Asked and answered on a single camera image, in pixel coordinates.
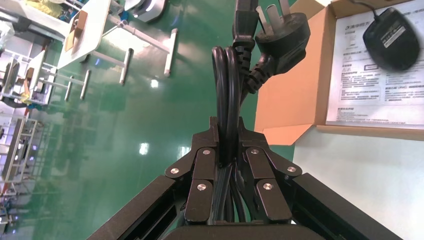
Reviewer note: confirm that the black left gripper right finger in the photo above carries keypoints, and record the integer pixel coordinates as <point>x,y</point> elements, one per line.
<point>260,165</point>

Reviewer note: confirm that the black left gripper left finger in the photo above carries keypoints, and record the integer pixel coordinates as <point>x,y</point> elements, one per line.
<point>203,165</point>

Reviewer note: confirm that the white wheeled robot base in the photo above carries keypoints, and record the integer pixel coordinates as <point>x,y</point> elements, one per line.
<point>145,8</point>

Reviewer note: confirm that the brown cardboard box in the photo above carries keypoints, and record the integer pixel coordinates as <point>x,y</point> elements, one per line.
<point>285,99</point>

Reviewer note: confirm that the white table leg long foot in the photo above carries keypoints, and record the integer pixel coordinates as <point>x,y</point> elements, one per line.
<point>171,53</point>

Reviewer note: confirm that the white printed instruction sheet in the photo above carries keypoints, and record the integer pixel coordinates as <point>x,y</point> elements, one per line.
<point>364,99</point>

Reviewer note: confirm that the white table leg short foot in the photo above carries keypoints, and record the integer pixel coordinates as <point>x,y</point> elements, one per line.
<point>126,66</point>

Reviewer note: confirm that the white background table top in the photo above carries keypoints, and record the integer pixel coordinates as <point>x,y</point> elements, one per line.
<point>96,26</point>

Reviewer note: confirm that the brown cardboard piece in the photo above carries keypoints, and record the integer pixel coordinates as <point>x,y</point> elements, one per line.
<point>76,30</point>

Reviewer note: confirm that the small white background table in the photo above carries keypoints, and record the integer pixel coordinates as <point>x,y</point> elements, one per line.
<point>39,76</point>

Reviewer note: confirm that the metal shelf rack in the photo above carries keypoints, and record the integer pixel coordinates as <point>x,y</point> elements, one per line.
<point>16,149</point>

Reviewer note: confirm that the cluttered white background table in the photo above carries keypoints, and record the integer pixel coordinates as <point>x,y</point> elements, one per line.
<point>33,16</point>

